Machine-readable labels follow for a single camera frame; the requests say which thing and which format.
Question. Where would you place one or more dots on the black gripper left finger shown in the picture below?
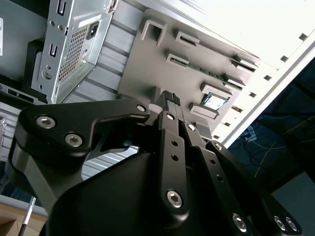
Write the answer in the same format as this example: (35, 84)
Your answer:
(73, 118)

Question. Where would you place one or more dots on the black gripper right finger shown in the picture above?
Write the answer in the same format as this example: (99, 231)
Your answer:
(221, 172)

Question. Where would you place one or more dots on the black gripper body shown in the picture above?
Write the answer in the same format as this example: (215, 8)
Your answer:
(110, 196)

